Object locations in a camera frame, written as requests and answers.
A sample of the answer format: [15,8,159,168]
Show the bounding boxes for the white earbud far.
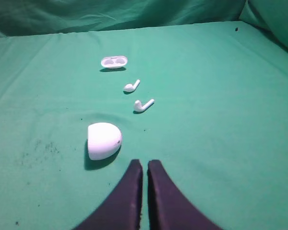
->
[123,79,140,93]

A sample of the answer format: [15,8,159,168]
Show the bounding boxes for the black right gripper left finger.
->
[75,159,143,230]

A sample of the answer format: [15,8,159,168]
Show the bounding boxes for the green table cloth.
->
[0,21,288,230]

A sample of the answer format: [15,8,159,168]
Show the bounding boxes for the white earbud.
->
[133,99,155,113]
[123,79,140,93]

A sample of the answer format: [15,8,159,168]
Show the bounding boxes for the white earbud near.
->
[133,99,155,113]

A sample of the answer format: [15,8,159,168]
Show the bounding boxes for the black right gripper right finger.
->
[147,160,221,230]

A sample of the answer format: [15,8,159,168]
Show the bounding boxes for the green backdrop cloth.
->
[0,0,288,52]

